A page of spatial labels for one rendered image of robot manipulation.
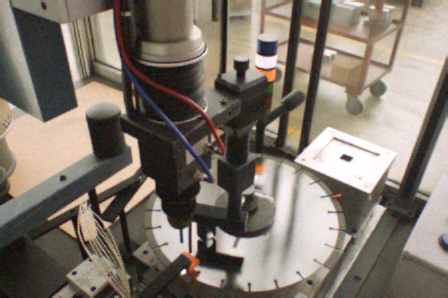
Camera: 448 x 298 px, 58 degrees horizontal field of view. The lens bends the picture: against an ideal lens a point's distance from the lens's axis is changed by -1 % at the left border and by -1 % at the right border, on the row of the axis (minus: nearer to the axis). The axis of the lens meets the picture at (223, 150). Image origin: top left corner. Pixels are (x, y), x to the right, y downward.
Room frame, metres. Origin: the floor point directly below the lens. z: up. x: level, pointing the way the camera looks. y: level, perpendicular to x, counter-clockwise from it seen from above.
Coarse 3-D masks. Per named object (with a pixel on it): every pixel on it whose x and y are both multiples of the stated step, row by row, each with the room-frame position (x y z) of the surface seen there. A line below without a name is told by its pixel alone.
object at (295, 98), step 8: (288, 96) 0.46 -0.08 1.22; (296, 96) 0.46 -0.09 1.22; (304, 96) 0.47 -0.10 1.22; (280, 104) 0.45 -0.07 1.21; (288, 104) 0.45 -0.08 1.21; (296, 104) 0.46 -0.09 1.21; (272, 112) 0.44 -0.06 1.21; (280, 112) 0.44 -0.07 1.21; (264, 120) 0.42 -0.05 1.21; (272, 120) 0.43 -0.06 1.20
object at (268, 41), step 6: (258, 36) 0.83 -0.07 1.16; (264, 36) 0.83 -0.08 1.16; (270, 36) 0.83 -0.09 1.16; (276, 36) 0.83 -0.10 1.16; (258, 42) 0.82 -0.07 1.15; (264, 42) 0.80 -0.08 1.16; (270, 42) 0.80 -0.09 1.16; (276, 42) 0.81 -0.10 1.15; (258, 48) 0.81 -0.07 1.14; (264, 48) 0.80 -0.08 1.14; (270, 48) 0.80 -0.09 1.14; (276, 48) 0.81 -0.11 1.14; (264, 54) 0.80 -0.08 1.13; (270, 54) 0.80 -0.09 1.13
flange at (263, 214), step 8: (224, 192) 0.56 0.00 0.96; (256, 192) 0.56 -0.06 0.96; (216, 200) 0.54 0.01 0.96; (224, 200) 0.54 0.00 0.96; (256, 200) 0.53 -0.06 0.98; (248, 208) 0.51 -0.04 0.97; (256, 208) 0.51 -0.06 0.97; (264, 208) 0.52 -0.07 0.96; (272, 208) 0.52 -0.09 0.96; (248, 216) 0.50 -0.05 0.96; (256, 216) 0.50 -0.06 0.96; (264, 216) 0.50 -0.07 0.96; (272, 216) 0.50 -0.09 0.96; (248, 224) 0.48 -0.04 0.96; (256, 224) 0.48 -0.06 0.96; (264, 224) 0.48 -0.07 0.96; (232, 232) 0.47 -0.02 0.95; (240, 232) 0.47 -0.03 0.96; (248, 232) 0.47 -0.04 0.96; (256, 232) 0.47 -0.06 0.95
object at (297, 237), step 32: (256, 160) 0.67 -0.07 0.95; (288, 192) 0.58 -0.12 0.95; (320, 192) 0.58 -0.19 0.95; (160, 224) 0.49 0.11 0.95; (192, 224) 0.49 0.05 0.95; (288, 224) 0.49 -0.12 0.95; (320, 224) 0.50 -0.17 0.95; (224, 256) 0.42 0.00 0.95; (256, 256) 0.42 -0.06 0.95; (288, 256) 0.43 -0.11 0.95; (320, 256) 0.43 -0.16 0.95; (224, 288) 0.36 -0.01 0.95; (256, 288) 0.36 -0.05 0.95
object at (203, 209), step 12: (204, 204) 0.47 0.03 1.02; (228, 204) 0.45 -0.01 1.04; (240, 204) 0.44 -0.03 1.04; (204, 216) 0.45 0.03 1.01; (216, 216) 0.45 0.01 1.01; (228, 216) 0.44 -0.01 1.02; (240, 216) 0.45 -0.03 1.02; (204, 228) 0.44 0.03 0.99; (228, 228) 0.44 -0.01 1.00; (240, 228) 0.44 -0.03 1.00; (204, 240) 0.45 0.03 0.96
